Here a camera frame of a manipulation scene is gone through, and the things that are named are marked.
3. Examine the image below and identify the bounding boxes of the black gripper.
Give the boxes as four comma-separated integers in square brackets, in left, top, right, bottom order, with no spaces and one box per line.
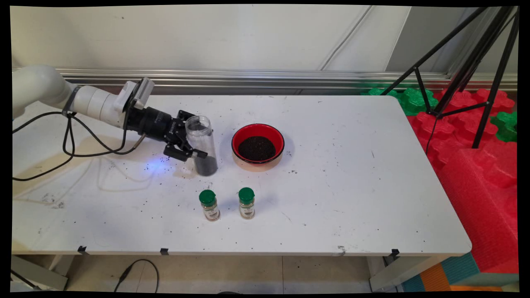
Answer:
[126,106,207,162]

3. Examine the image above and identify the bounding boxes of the clear plastic jar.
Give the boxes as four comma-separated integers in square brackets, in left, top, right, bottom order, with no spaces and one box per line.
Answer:
[185,115,219,177]

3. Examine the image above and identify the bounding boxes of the red bowl with black rim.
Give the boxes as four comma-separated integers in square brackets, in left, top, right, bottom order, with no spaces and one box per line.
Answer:
[231,123,285,172]

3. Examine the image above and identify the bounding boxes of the spice bottle with green lid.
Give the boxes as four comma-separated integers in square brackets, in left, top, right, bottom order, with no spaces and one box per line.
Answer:
[199,190,221,222]
[238,187,256,220]

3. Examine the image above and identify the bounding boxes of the black seeds heap in bowl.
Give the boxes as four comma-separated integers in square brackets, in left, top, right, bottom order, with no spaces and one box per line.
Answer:
[238,136,276,162]

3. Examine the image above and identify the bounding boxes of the white table leg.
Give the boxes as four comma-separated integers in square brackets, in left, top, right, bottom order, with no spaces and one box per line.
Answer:
[12,255,69,290]
[369,256,450,292]

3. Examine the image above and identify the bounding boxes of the small green foam block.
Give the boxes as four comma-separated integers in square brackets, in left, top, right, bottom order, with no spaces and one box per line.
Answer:
[362,87,399,98]

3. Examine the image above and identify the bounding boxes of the large green foam block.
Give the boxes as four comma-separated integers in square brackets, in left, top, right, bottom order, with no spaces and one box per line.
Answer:
[397,88,438,116]

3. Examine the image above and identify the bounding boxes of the black tripod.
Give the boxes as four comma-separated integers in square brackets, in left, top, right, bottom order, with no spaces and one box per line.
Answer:
[380,6,519,154]

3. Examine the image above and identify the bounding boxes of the blue and orange foam mat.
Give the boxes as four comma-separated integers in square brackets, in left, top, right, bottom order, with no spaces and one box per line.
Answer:
[402,252,518,292]

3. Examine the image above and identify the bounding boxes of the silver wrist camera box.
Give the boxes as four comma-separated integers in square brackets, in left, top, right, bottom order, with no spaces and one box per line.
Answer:
[114,77,155,125]

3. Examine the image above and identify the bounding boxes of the aluminium rail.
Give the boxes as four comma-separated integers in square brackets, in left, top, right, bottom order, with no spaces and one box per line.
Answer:
[12,67,518,92]

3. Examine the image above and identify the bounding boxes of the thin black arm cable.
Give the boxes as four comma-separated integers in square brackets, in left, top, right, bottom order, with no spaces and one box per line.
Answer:
[12,111,146,181]

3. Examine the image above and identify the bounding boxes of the black floor cable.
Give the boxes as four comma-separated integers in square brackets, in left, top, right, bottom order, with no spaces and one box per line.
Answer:
[114,259,160,293]

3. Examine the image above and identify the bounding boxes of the white wall cable conduit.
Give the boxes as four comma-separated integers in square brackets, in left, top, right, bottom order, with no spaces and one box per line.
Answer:
[321,6,373,71]

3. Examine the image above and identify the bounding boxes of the thick black cable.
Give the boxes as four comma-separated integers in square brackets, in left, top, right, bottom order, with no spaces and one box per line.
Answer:
[12,269,42,290]

